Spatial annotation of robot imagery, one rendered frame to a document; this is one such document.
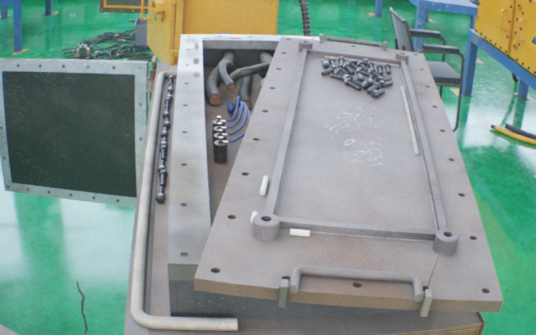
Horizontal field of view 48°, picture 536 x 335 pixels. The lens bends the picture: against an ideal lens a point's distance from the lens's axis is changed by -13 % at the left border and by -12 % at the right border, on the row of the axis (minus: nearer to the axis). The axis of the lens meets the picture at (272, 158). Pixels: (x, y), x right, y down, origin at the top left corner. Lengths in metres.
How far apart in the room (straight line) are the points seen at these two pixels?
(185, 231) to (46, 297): 2.13
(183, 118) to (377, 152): 0.43
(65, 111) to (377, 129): 1.31
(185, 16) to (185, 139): 2.59
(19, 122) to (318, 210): 1.62
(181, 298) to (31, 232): 2.67
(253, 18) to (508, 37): 2.24
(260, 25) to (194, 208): 2.92
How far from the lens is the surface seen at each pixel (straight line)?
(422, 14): 7.16
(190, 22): 3.96
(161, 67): 2.19
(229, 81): 1.84
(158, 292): 1.13
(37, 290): 3.22
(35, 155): 2.56
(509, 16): 5.31
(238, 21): 3.98
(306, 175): 1.23
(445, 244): 1.03
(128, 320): 1.07
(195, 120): 1.49
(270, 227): 1.01
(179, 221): 1.11
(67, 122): 2.44
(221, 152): 1.54
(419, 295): 0.92
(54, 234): 3.63
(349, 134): 1.41
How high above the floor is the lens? 1.91
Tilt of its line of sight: 25 degrees down
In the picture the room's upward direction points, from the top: 4 degrees clockwise
